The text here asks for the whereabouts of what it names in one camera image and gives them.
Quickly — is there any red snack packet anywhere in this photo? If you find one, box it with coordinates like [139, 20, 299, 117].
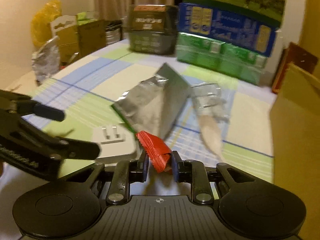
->
[136, 131, 172, 173]

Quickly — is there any green wrapped drink pack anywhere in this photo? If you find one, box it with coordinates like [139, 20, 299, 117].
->
[176, 33, 267, 85]

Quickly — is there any open brown cardboard box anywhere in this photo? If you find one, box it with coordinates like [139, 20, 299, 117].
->
[270, 64, 320, 239]

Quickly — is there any dark red gift box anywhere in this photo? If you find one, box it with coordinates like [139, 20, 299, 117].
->
[271, 42, 318, 94]

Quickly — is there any clear bag with wire rack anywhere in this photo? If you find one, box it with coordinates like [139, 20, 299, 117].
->
[191, 82, 229, 122]

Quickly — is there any black noodle bowl pack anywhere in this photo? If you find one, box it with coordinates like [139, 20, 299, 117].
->
[127, 4, 178, 55]

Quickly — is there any beige plastic spoon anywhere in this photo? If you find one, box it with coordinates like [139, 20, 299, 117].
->
[198, 115, 225, 162]

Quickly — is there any yellow plastic bag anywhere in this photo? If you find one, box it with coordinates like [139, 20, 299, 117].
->
[30, 0, 62, 48]

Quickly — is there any crumpled white printed bag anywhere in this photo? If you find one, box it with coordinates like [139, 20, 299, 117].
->
[31, 36, 60, 83]

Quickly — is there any silver foil bag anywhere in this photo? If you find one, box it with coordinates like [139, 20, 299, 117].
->
[112, 63, 191, 139]

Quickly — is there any blue milk carton box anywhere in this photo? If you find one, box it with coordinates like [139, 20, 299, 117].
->
[178, 3, 276, 57]

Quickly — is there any brown cardboard box on sofa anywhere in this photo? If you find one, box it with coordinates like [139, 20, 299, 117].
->
[56, 20, 106, 63]

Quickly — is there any white charger plug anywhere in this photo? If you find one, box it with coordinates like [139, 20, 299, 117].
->
[92, 125, 137, 165]

